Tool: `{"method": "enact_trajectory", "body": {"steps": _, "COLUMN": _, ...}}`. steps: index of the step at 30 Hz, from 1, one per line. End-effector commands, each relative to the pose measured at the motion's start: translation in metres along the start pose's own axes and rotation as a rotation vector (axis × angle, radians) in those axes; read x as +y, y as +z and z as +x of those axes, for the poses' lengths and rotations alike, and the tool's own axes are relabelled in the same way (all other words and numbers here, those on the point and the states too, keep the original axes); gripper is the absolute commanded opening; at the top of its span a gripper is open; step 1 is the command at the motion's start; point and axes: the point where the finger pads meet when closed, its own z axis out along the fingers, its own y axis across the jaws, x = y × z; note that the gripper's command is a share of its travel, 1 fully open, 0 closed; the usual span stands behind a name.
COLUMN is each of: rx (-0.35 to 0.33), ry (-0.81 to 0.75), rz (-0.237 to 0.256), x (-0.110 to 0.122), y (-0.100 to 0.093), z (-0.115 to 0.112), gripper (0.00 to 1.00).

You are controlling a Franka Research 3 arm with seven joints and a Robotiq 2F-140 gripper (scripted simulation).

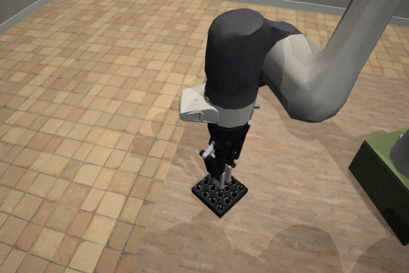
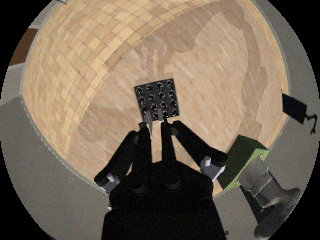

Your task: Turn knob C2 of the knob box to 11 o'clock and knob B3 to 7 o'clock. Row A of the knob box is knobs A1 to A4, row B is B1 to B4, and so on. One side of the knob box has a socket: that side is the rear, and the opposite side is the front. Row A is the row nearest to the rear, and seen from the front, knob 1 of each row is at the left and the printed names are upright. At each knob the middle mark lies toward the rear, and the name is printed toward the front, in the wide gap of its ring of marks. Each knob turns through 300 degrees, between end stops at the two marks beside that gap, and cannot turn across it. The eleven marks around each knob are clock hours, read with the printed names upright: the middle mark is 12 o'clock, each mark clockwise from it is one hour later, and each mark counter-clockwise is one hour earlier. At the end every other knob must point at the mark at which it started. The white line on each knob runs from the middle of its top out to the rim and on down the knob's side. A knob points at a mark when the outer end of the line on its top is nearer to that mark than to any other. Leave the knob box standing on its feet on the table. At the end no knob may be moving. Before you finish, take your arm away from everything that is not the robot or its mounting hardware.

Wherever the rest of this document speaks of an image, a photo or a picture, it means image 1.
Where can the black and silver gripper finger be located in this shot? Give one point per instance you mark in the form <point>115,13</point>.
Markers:
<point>234,153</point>
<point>215,162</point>

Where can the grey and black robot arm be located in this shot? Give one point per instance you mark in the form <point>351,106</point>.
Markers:
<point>246,51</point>

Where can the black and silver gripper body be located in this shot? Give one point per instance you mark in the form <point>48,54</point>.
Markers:
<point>222,134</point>

